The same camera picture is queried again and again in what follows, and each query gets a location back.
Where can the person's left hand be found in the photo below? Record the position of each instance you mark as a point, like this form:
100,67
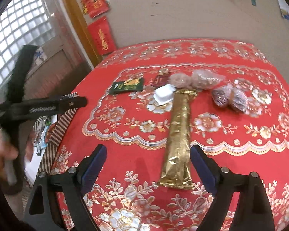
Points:
9,152

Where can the long gold snack packet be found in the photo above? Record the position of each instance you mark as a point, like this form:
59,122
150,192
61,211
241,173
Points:
175,172

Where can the clear wrapped dark pastries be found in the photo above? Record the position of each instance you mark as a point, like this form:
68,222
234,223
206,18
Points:
230,96

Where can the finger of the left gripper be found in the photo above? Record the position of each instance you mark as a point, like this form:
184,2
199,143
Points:
65,103

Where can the clear bag pink snack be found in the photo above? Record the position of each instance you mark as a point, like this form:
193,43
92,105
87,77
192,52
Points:
180,80

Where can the glass block window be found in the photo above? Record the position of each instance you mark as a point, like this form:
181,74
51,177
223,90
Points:
23,22

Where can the red floral tablecloth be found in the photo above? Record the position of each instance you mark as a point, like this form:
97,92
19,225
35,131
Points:
150,103

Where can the clear bag brown snacks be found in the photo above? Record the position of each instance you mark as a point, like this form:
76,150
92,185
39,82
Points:
206,79

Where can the white jelly cup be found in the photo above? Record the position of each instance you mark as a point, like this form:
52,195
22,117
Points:
164,94

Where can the dark green snack packet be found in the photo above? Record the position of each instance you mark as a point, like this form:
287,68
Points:
131,85

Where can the white blue snack packet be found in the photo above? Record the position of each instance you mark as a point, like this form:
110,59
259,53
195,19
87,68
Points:
40,141

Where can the red couplet poster lower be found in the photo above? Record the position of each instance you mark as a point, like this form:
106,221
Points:
100,32

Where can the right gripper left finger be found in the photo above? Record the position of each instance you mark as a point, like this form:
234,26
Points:
43,212

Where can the wooden door frame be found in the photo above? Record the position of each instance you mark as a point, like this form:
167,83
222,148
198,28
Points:
79,28

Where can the blue white paper picture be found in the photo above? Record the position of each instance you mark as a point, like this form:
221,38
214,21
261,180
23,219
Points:
39,56

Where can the striped white tray box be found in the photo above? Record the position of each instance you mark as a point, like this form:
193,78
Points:
55,134

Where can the dark red small packet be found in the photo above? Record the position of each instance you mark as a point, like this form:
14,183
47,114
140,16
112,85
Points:
161,78

